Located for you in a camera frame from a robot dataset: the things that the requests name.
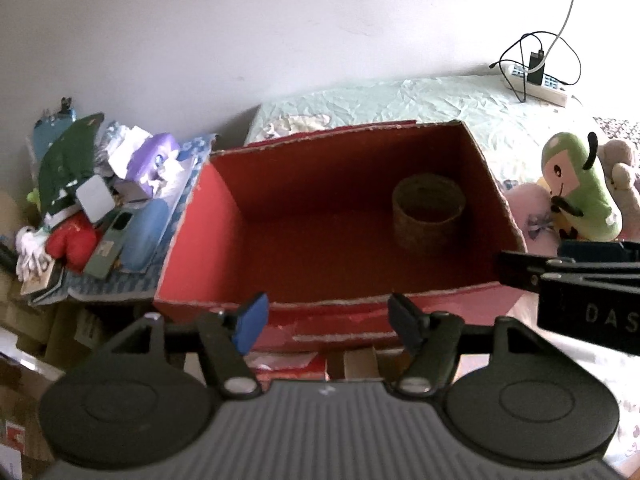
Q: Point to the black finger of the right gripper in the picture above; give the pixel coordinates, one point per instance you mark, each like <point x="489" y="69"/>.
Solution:
<point x="584" y="250"/>

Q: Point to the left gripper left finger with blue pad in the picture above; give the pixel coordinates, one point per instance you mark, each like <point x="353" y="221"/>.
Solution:
<point x="222" y="340"/>

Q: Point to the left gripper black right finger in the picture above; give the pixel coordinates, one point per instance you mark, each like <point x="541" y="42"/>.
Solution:
<point x="435" y="341"/>

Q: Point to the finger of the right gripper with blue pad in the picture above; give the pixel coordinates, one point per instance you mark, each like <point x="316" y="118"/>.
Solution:
<point x="524" y="271"/>

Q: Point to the red cardboard box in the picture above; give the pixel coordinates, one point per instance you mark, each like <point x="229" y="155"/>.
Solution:
<point x="308" y="220"/>

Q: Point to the red decorated snack box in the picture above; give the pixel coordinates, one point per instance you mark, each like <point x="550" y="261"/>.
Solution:
<point x="340" y="365"/>

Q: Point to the green pea plush toy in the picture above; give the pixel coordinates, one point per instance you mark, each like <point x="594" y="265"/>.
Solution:
<point x="578" y="193"/>

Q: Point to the pink plush toy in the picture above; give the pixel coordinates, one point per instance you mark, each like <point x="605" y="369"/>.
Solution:
<point x="530" y="205"/>

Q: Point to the mauve bear plush toy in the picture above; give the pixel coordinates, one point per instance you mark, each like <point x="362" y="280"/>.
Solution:
<point x="622" y="179"/>

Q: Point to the green patterned bed sheet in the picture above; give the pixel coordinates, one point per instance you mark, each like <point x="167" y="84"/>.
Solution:
<point x="477" y="100"/>

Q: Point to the grey phone case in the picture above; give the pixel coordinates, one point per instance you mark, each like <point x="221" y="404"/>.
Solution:
<point x="107" y="251"/>

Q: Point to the blue patterned bag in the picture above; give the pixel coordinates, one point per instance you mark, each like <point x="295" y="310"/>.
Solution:
<point x="147" y="236"/>

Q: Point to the purple cartoon tissue pack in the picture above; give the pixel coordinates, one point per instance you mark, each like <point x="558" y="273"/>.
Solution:
<point x="146" y="162"/>

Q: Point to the black charger plug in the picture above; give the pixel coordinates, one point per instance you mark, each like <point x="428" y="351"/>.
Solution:
<point x="535" y="71"/>

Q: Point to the red plush toy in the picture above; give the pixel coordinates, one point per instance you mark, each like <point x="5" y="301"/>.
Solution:
<point x="74" y="242"/>

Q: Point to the white square card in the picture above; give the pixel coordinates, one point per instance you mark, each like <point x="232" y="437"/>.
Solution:
<point x="95" y="198"/>

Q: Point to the dark green felt hat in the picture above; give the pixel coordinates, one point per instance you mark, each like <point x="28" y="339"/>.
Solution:
<point x="68" y="163"/>

